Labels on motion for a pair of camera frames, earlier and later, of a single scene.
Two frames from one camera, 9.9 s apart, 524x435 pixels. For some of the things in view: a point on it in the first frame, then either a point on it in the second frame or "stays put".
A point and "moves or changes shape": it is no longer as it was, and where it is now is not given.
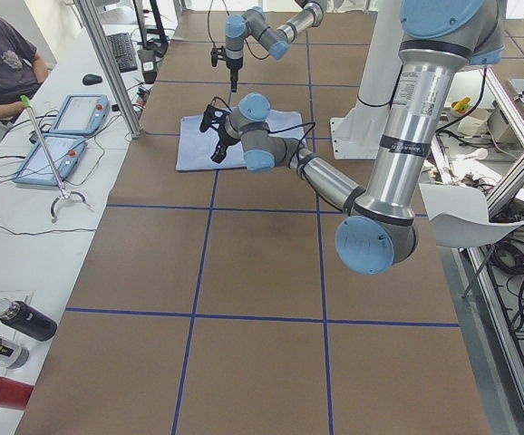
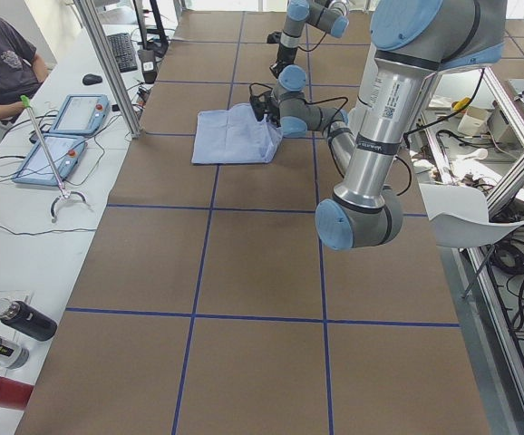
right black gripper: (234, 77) -> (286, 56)
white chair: (460, 217) stays put
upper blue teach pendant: (82, 114) stays put
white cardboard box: (475, 123) stays put
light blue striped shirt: (196, 147) moves or changes shape
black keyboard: (122, 48) stays put
